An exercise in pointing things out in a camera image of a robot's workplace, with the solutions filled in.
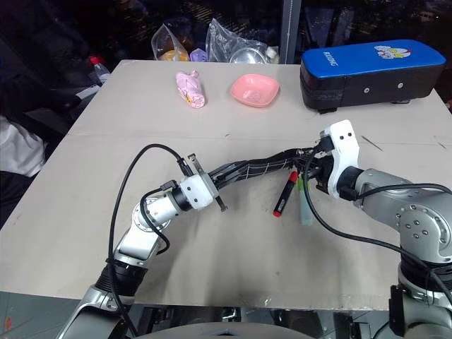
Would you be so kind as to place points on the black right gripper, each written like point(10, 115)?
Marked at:
point(323, 171)

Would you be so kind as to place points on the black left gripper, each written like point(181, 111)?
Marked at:
point(208, 178)

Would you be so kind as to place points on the black grid pouch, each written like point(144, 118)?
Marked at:
point(268, 166)

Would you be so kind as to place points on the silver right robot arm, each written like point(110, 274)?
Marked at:
point(416, 219)

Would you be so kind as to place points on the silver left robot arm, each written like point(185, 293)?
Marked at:
point(137, 243)

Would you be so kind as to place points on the red marker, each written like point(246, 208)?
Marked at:
point(284, 195)

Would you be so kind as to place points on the green highlighter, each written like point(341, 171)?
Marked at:
point(305, 206)

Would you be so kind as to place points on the pink bowl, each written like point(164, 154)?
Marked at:
point(255, 90)

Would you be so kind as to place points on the pink folded cloth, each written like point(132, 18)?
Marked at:
point(190, 90)

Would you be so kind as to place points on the blue and black padded box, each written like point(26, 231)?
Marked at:
point(367, 70)

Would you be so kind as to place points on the purple item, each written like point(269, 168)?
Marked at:
point(197, 55)

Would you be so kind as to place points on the clear plastic bag with bowl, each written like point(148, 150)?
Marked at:
point(233, 44)

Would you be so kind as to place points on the plastic bag with orange item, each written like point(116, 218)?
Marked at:
point(171, 44)

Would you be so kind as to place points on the plastic bottle with red cap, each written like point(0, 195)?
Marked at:
point(99, 70)

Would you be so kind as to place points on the person in white clothing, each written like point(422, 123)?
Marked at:
point(17, 144)

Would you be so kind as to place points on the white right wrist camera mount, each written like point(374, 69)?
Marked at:
point(344, 148)

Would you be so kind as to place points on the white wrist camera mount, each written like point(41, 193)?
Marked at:
point(344, 148)
point(196, 192)

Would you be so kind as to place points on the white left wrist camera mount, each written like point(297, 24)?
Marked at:
point(196, 192)

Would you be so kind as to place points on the grey vertical post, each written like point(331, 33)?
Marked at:
point(291, 31)

